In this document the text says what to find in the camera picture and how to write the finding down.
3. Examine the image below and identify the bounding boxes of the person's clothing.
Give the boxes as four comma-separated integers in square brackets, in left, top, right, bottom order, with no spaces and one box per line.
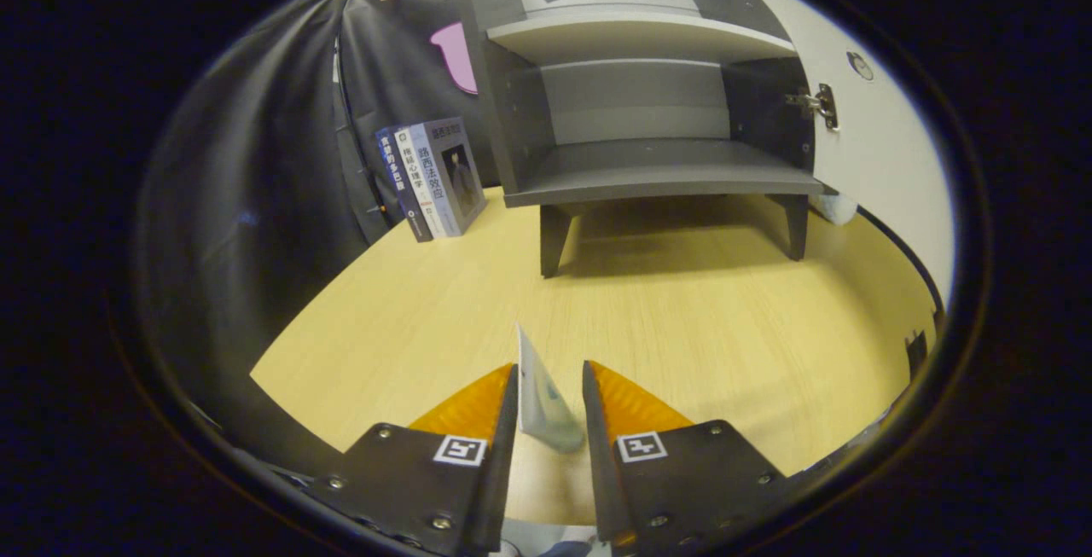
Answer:
[503,519,611,557]

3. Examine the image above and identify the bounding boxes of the thick black cable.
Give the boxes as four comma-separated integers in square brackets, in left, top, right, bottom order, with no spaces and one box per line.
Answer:
[857,206,948,312]

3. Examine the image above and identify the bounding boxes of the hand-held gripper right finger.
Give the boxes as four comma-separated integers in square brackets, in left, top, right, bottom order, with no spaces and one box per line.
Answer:
[582,359,799,551]

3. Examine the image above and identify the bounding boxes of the small blue white pouch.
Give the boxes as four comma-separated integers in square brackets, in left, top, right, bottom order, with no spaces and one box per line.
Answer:
[514,322,587,455]

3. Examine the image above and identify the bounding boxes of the small white object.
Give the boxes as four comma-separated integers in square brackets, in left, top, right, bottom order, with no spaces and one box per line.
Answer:
[809,190,859,227]

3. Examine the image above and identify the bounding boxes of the metal door hinge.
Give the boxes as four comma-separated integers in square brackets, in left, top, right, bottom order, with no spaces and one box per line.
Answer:
[785,84,839,131]

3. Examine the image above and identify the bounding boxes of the black backdrop cloth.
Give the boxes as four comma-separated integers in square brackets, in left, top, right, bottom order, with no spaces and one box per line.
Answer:
[136,0,504,490]

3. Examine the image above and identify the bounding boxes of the thin black cable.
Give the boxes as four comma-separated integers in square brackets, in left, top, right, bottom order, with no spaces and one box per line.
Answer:
[331,32,389,217]

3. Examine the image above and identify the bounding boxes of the grey cover book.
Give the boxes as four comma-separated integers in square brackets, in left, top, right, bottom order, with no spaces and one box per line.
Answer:
[409,118,488,238]

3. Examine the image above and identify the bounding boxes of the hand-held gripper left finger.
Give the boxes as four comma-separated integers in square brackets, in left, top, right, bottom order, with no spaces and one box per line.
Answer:
[303,363,520,557]

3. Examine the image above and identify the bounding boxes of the grey cabinet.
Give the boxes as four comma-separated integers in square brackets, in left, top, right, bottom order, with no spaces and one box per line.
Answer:
[450,0,833,279]

